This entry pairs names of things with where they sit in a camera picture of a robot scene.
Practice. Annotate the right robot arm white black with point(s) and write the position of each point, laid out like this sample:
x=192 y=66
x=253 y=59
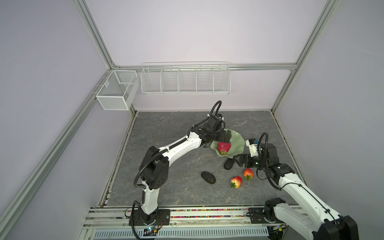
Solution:
x=320 y=222

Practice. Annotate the dark fake avocado front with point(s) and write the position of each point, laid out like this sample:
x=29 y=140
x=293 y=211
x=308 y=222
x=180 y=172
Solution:
x=208 y=177

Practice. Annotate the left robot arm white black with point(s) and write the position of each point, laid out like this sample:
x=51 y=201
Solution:
x=154 y=170

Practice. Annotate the dark fake avocado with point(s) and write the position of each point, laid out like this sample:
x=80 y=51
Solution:
x=229 y=163
x=208 y=177

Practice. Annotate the green wavy fruit bowl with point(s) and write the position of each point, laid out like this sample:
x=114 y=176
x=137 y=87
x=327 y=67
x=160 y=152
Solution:
x=235 y=146

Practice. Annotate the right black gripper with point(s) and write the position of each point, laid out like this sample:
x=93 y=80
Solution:
x=241 y=160

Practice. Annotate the long white wire basket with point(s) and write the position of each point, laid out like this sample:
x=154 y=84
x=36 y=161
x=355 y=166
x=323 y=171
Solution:
x=186 y=78

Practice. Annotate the white vent grille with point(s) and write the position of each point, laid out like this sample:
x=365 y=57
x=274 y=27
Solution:
x=183 y=233

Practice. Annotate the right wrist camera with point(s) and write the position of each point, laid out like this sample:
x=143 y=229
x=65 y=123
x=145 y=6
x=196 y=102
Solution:
x=252 y=145

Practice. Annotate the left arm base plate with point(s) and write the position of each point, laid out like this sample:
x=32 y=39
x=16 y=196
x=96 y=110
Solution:
x=158 y=217

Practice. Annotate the pink fake dragon fruit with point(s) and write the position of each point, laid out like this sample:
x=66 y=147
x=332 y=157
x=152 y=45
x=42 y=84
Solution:
x=224 y=148

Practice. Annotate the aluminium front rail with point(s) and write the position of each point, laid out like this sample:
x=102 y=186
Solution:
x=180 y=216

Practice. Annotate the small white mesh basket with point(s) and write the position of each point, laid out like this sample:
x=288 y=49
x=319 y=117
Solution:
x=118 y=90

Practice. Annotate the red fake strawberry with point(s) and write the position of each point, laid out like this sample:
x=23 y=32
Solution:
x=248 y=174
x=236 y=182

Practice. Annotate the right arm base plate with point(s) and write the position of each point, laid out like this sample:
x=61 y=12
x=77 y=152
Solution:
x=257 y=216

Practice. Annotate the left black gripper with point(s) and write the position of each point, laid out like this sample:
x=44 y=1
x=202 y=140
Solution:
x=223 y=135

